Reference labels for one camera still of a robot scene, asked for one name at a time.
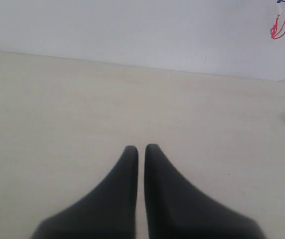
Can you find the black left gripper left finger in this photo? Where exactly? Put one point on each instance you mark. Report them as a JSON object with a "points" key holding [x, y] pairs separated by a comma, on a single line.
{"points": [[107, 212]]}

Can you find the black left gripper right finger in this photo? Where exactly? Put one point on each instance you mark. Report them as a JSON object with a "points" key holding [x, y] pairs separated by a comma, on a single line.
{"points": [[177, 210]]}

